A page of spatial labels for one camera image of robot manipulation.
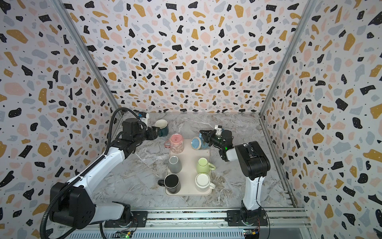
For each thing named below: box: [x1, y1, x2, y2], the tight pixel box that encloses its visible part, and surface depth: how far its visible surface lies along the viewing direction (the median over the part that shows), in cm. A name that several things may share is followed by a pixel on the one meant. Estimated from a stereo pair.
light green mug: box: [196, 157, 216, 174], surface depth 86 cm
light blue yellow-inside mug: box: [190, 132, 209, 150], surface depth 92 cm
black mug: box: [157, 173, 182, 194], surface depth 79 cm
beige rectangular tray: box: [164, 146, 213, 196], surface depth 85 cm
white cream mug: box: [194, 172, 216, 192], surface depth 81 cm
